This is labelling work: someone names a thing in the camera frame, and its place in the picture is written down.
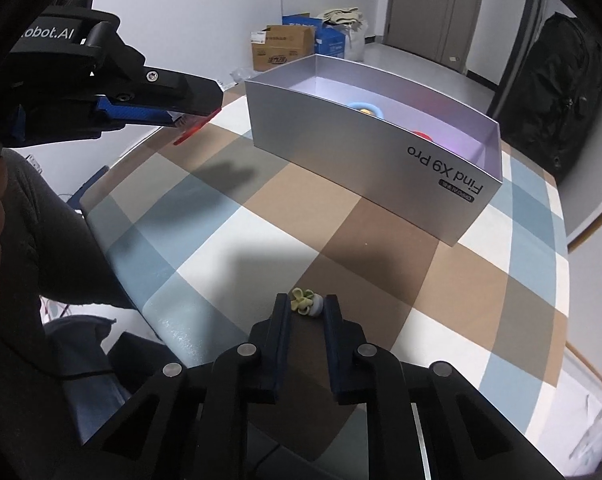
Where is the white plastic bag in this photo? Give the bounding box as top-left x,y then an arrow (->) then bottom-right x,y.
230,66 -> 258,87
570,389 -> 602,467

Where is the white sack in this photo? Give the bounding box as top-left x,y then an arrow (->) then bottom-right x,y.
345,15 -> 371,62

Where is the blue bangle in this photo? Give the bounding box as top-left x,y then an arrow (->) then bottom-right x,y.
348,101 -> 388,120

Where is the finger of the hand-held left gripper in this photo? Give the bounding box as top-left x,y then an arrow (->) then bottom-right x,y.
93,96 -> 188,135
81,19 -> 225,117

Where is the red hair clip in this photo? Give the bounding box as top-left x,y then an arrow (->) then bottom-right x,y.
173,109 -> 222,146

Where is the blue cloth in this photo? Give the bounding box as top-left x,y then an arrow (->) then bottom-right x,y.
42,316 -> 132,442

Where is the grey door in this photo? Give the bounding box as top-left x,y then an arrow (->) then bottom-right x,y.
387,0 -> 488,77

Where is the blue cardboard box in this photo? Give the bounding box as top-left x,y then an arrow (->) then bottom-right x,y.
282,12 -> 350,60

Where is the brown cardboard box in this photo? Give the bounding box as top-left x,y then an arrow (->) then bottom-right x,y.
251,25 -> 316,74

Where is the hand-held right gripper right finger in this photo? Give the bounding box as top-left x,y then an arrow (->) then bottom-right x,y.
322,295 -> 566,480

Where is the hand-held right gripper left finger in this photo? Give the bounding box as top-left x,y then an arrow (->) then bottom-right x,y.
81,292 -> 294,480

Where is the black backpack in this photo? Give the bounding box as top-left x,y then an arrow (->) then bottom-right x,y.
497,12 -> 602,184

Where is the silver cardboard box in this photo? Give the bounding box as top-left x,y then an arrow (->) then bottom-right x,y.
244,54 -> 503,247

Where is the checkered tablecloth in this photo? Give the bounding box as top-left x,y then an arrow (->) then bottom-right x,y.
80,91 -> 570,442

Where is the beige cloth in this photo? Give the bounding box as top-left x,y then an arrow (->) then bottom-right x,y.
317,6 -> 363,26

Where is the green flower hair tie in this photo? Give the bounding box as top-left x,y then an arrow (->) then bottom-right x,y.
290,287 -> 327,319

